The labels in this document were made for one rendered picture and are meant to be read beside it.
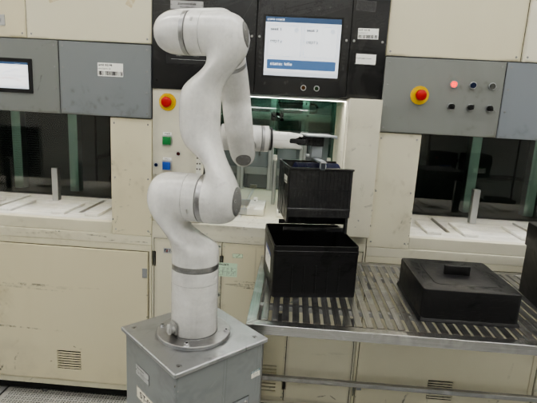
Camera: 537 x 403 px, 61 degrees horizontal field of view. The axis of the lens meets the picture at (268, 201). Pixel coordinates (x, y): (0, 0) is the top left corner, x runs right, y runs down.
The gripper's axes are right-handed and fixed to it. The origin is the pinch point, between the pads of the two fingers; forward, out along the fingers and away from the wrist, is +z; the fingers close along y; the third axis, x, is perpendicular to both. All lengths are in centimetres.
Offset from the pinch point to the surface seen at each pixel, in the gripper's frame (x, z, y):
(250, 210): -35, -16, -51
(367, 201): -23.1, 25.8, -17.9
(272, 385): -109, -5, -29
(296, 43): 34.1, -3.8, -27.5
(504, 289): -39, 54, 30
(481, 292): -39, 45, 32
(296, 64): 26.7, -3.6, -27.5
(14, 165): -25, -134, -97
